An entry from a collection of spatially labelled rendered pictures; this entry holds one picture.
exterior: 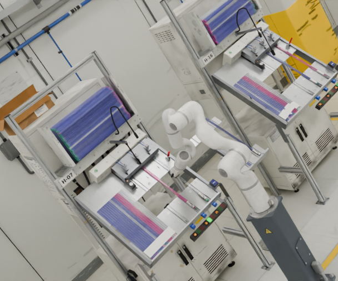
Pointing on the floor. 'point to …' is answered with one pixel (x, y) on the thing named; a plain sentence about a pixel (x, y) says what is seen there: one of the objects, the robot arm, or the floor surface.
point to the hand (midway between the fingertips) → (176, 174)
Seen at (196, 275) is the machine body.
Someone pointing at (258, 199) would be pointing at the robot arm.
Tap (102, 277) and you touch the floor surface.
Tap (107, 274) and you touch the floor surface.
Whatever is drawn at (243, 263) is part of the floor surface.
